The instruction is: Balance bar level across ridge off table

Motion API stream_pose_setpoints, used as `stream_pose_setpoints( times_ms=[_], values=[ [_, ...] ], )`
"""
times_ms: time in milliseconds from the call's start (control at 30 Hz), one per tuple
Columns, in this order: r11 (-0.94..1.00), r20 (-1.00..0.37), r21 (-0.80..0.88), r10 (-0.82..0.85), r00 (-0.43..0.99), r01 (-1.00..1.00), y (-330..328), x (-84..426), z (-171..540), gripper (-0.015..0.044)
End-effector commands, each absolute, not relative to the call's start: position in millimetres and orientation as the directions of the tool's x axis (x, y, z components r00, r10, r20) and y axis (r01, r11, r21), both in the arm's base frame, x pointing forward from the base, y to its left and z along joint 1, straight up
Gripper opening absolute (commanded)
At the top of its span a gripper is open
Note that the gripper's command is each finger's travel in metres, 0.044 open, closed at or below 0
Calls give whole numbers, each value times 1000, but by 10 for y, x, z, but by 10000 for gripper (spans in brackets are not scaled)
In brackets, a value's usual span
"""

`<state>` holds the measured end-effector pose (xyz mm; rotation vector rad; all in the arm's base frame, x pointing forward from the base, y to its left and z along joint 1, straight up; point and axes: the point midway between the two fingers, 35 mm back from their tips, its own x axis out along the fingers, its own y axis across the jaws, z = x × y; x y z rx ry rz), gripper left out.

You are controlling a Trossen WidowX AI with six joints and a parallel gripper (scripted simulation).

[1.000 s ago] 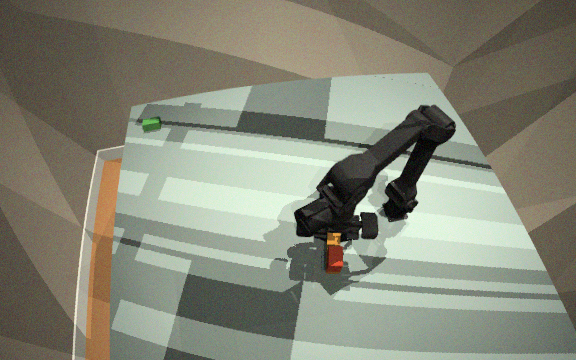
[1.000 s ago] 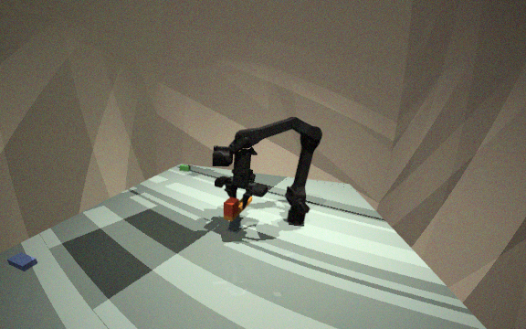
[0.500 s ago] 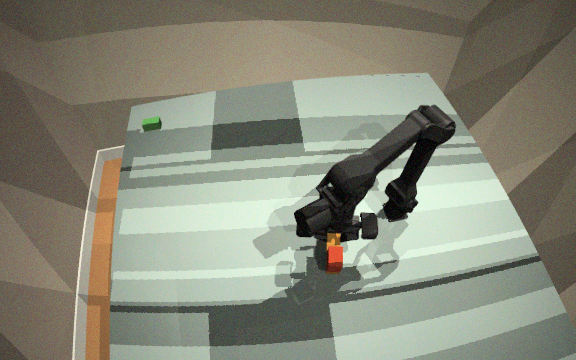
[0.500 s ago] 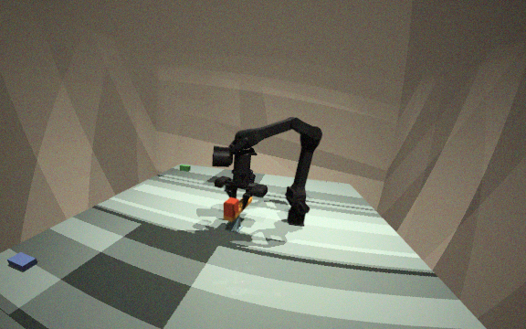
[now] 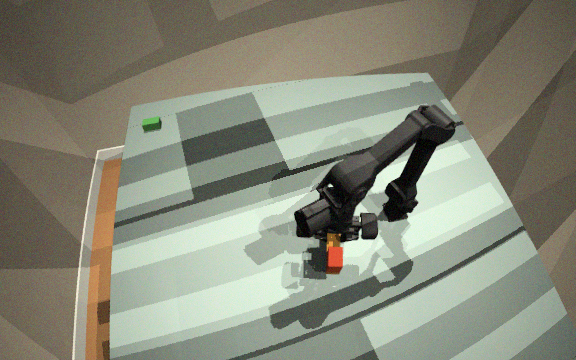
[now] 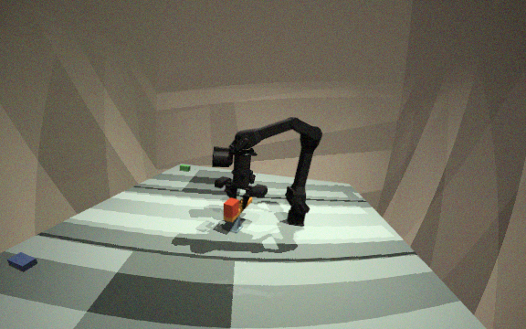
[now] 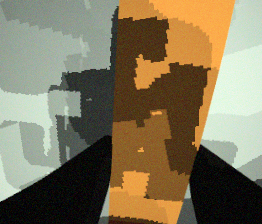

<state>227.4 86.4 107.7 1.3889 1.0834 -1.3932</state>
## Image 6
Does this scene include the small green block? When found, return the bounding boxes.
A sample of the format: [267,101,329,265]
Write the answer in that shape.
[180,164,191,172]

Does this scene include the blue flat block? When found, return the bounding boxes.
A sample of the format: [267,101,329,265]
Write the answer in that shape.
[7,252,37,271]

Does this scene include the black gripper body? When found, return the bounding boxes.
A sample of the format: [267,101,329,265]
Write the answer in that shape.
[215,167,268,198]

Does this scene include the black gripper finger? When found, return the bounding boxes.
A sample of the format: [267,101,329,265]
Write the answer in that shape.
[242,193,252,209]
[225,188,237,199]

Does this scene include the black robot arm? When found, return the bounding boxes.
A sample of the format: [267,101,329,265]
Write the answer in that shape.
[213,117,322,227]

